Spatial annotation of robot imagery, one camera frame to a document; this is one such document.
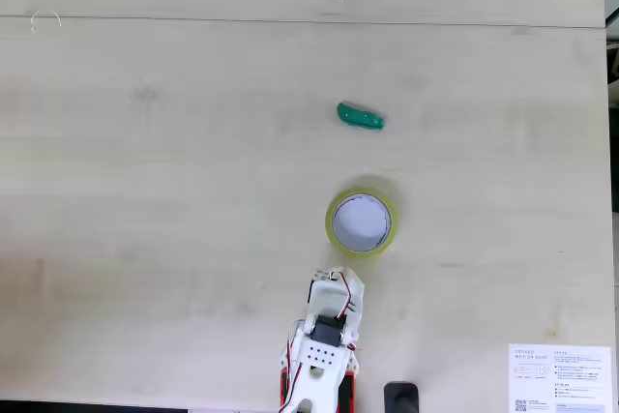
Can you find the black clamp pole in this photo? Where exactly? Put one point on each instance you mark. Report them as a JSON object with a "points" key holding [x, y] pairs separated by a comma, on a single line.
{"points": [[400, 398]]}

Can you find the green toy cucumber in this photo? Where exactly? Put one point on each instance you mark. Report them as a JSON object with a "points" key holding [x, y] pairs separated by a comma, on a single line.
{"points": [[360, 116]]}

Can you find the white printed paper sheet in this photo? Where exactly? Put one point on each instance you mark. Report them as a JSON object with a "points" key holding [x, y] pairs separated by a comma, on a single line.
{"points": [[556, 379]]}

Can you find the yellow packing tape roll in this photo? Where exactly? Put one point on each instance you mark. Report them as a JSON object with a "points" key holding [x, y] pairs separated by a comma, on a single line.
{"points": [[331, 234]]}

